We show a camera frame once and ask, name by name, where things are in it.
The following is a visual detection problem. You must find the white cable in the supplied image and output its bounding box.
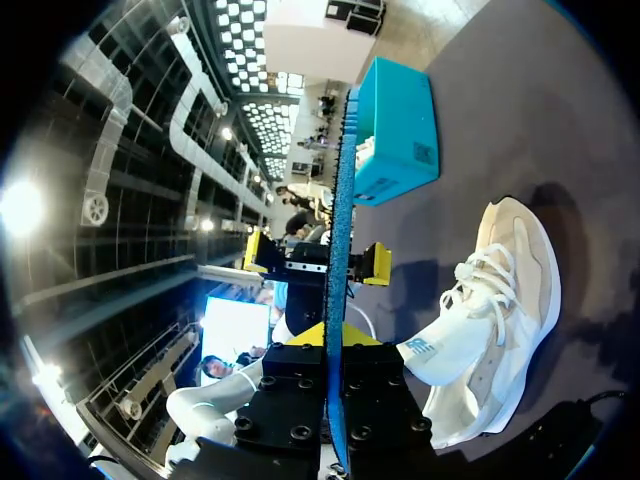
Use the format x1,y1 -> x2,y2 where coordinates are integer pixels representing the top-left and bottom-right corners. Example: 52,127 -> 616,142
346,298 -> 382,347

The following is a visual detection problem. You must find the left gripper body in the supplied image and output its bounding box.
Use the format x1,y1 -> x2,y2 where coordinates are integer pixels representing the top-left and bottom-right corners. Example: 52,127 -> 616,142
263,241 -> 365,342

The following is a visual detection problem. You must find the teal box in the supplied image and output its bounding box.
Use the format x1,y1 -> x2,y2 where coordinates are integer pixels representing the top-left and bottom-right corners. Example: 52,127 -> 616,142
351,55 -> 442,208

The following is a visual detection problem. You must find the white and beige shoe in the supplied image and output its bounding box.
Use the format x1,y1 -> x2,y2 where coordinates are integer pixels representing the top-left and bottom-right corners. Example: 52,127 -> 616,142
396,195 -> 563,450

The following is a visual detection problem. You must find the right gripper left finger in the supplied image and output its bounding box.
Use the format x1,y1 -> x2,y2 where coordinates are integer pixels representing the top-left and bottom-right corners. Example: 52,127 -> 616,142
233,321 -> 329,454

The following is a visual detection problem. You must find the person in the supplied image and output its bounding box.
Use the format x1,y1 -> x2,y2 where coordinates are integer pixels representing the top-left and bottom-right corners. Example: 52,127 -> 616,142
198,344 -> 274,387
273,183 -> 331,242

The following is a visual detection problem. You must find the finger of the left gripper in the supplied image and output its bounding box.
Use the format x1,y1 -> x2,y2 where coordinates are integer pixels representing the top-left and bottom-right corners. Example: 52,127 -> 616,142
243,229 -> 289,276
349,241 -> 393,288

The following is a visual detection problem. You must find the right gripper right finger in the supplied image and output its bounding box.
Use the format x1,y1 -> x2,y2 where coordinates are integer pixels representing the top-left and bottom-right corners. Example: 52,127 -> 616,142
340,323 -> 434,452

